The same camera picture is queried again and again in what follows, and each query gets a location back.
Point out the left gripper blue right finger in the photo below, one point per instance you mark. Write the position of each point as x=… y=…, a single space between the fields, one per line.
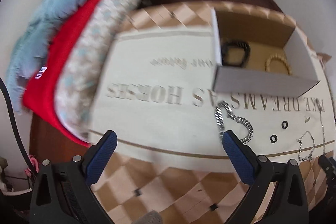
x=288 y=203

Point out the red bed sheet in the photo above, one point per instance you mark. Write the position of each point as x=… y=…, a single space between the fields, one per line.
x=40 y=90

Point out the light blue blanket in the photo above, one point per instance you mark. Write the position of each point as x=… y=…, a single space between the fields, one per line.
x=32 y=47

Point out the diamond pattern table cloth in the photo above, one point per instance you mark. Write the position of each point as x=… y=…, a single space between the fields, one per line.
x=156 y=93

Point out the white cardboard box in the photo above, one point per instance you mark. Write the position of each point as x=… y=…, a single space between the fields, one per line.
x=260 y=51

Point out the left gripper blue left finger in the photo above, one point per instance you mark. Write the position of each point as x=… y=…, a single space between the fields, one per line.
x=62 y=191

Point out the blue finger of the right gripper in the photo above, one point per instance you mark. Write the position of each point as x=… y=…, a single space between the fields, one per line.
x=328 y=166

